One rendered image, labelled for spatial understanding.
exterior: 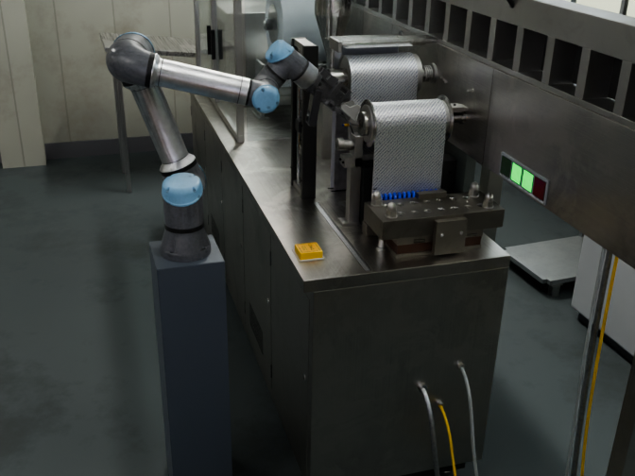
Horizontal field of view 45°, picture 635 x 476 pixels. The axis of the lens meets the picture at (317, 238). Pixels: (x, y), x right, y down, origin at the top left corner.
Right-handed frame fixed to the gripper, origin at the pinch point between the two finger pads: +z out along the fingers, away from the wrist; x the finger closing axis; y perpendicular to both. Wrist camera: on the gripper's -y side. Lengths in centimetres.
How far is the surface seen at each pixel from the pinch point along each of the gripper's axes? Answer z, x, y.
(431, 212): 26.8, -25.5, -5.4
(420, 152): 20.4, -8.6, 6.6
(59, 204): 1, 268, -162
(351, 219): 21.3, -0.5, -24.5
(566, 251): 202, 105, 20
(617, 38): 4, -70, 53
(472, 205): 38.3, -23.1, 4.3
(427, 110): 13.5, -6.8, 17.9
